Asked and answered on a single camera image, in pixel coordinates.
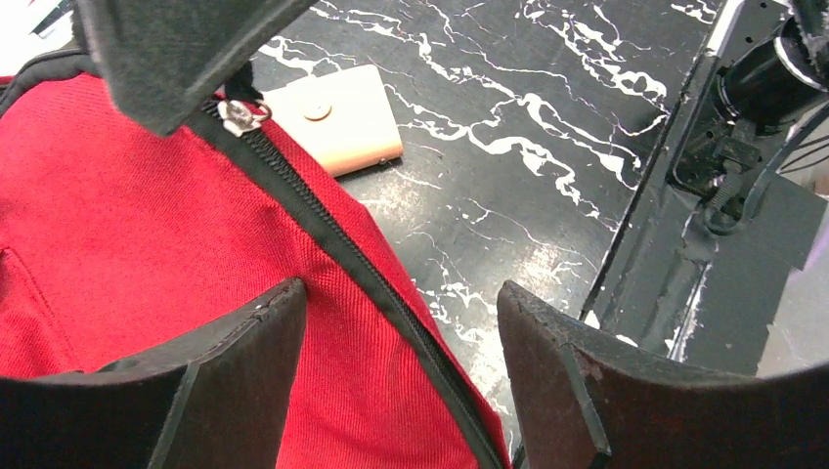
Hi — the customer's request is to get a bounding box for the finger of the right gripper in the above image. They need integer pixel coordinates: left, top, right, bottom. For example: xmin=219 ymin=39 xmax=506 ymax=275
xmin=76 ymin=0 xmax=312 ymax=136

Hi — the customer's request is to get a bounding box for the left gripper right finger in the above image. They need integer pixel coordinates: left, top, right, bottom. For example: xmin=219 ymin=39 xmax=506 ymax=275
xmin=497 ymin=281 xmax=828 ymax=468

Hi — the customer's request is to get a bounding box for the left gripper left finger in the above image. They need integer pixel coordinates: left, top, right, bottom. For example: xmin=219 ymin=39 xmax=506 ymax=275
xmin=1 ymin=278 xmax=307 ymax=468

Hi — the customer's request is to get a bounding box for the red student backpack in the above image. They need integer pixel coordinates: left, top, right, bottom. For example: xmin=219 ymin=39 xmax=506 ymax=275
xmin=1 ymin=50 xmax=510 ymax=468

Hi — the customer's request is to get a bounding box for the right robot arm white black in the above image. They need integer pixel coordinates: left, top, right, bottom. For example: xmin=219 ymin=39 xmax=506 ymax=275
xmin=73 ymin=1 xmax=828 ymax=235

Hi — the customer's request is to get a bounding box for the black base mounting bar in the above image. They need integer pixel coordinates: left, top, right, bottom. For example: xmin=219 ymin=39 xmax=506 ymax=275
xmin=581 ymin=1 xmax=828 ymax=375

